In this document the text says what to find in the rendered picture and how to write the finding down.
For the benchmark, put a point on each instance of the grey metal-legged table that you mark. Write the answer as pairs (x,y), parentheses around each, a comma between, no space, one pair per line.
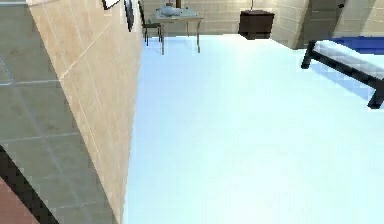
(180,16)

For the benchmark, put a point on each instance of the black chair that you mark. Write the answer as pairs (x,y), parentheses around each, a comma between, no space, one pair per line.
(149,24)

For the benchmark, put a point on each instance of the pale grey-blue lump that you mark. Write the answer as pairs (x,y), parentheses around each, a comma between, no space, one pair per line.
(169,11)

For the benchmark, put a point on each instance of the dark brown nightstand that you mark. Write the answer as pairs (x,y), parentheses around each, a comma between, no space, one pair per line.
(256,23)

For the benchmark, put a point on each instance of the thin lamp pole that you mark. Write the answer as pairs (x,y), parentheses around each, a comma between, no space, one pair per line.
(252,4)

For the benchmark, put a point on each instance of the grey room door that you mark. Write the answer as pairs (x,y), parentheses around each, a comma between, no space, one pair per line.
(318,20)

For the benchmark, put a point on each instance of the black-framed bed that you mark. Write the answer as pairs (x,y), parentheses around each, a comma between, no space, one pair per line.
(350,60)

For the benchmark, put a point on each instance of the dark brown post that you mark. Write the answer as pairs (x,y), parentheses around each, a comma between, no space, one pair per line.
(178,3)

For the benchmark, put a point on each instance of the black-framed wall picture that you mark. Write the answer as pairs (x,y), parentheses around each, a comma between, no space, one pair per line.
(110,3)

